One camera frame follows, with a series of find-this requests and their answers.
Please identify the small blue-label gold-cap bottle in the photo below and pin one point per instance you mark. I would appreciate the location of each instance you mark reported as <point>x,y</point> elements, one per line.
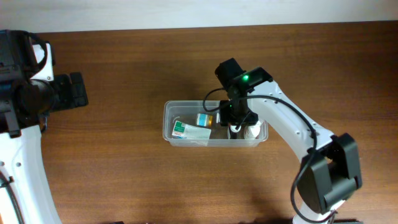
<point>204,120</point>

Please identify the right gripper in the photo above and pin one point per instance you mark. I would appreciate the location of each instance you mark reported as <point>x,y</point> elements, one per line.
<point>224,115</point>

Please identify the clear plastic container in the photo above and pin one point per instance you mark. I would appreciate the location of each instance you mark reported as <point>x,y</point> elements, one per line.
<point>186,112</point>

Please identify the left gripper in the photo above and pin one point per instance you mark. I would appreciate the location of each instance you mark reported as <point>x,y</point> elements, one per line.
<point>65,85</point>

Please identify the white bottle clear cap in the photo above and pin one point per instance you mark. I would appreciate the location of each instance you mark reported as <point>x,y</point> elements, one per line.
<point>255,131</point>

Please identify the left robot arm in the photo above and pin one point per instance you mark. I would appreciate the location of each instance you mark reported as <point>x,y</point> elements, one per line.
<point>30,91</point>

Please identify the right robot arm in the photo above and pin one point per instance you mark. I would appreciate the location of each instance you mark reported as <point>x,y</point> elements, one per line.
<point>329,172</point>

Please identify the white green medicine box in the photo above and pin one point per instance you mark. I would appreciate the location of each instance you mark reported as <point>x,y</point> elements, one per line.
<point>185,131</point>

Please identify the dark bottle white cap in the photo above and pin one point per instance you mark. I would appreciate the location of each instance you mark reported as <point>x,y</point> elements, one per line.
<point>234,132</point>

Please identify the orange tablet tube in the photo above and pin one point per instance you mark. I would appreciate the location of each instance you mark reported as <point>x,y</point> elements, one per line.
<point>218,118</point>

